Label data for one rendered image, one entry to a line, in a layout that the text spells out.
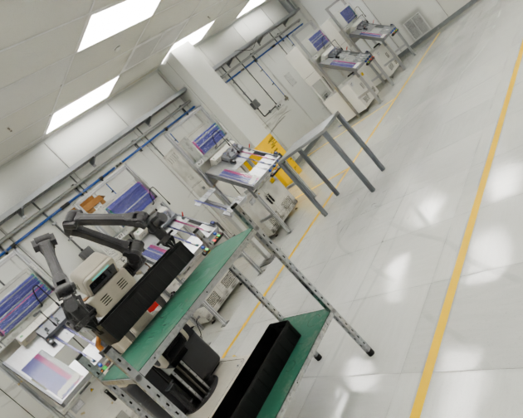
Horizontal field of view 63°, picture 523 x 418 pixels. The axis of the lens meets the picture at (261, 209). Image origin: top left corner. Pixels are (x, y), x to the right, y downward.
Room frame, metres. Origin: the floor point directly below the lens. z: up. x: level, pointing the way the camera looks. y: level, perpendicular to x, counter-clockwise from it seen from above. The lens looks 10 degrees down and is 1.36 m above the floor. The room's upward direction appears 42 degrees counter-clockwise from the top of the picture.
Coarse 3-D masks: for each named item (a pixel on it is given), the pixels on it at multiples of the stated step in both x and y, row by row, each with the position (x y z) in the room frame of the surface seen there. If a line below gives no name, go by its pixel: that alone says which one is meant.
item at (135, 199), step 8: (136, 184) 4.82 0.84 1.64; (128, 192) 4.73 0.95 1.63; (136, 192) 4.78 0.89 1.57; (144, 192) 4.83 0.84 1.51; (120, 200) 4.65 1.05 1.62; (128, 200) 4.69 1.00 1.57; (136, 200) 4.74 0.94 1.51; (144, 200) 4.79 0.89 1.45; (112, 208) 4.57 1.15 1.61; (120, 208) 4.61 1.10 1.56; (128, 208) 4.65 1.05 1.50; (136, 208) 4.69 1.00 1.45
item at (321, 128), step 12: (324, 120) 4.47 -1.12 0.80; (312, 132) 4.41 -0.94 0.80; (324, 132) 4.02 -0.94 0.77; (300, 144) 4.35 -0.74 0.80; (336, 144) 4.03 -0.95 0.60; (360, 144) 4.32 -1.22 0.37; (288, 156) 4.39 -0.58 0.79; (372, 156) 4.31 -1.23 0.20; (288, 168) 4.51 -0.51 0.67; (312, 168) 4.80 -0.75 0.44; (384, 168) 4.31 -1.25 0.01; (324, 180) 4.79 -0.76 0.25; (336, 192) 4.77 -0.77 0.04
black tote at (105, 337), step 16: (176, 256) 2.16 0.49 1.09; (192, 256) 2.20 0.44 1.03; (160, 272) 2.08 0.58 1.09; (176, 272) 2.12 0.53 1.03; (144, 288) 2.01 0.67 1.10; (160, 288) 2.04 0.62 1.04; (128, 304) 1.94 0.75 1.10; (144, 304) 1.97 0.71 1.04; (112, 320) 1.88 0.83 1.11; (128, 320) 1.91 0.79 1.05; (112, 336) 1.85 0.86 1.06
